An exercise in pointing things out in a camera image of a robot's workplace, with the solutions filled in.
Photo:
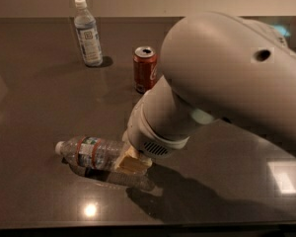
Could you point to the red coke can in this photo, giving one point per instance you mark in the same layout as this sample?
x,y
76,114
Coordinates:
x,y
145,68

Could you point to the upright labelled water bottle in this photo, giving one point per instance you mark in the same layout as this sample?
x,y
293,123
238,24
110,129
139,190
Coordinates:
x,y
87,34

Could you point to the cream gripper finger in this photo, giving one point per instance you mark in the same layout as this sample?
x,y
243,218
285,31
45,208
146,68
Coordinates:
x,y
138,166
126,161

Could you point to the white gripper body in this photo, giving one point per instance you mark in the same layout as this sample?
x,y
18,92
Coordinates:
x,y
147,138

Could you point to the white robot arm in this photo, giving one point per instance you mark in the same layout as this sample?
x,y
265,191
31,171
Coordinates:
x,y
214,66

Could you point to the clear water bottle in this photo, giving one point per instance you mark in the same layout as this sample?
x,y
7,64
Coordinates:
x,y
91,152

